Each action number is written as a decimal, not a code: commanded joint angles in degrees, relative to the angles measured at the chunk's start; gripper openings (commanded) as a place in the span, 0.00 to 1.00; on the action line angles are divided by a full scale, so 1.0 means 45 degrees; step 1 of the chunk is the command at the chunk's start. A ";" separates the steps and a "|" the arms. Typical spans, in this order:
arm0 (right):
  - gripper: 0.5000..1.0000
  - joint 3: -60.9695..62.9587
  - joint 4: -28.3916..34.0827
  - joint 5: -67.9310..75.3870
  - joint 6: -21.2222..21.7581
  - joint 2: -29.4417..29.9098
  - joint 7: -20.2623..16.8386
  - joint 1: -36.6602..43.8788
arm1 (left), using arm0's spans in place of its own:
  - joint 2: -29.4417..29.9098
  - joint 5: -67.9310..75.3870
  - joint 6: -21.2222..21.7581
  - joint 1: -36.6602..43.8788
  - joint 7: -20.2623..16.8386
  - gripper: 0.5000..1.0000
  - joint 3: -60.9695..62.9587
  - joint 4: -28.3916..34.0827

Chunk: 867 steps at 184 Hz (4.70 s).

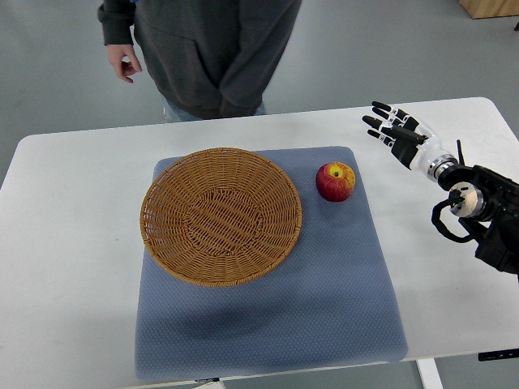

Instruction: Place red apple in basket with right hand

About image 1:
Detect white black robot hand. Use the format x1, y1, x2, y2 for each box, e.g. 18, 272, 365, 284
362, 101, 457, 181

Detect person's bare hand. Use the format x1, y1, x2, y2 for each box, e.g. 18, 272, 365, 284
106, 45, 142, 83

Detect red yellow apple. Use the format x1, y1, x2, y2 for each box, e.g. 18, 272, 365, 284
315, 161, 356, 202

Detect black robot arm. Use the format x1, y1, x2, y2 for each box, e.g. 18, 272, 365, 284
427, 141, 518, 275

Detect brown wicker basket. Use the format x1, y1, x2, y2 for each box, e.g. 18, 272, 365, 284
139, 147, 302, 287

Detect person in grey hoodie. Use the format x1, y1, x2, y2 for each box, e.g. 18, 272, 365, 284
97, 1, 301, 122

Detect wooden box corner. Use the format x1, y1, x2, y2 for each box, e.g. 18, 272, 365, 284
458, 0, 518, 19

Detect blue-grey fabric mat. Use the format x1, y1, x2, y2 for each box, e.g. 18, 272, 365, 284
135, 147, 408, 382

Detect black table control panel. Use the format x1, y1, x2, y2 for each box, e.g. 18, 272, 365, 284
478, 348, 519, 361

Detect white table leg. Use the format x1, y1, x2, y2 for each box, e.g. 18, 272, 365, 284
416, 358, 444, 389

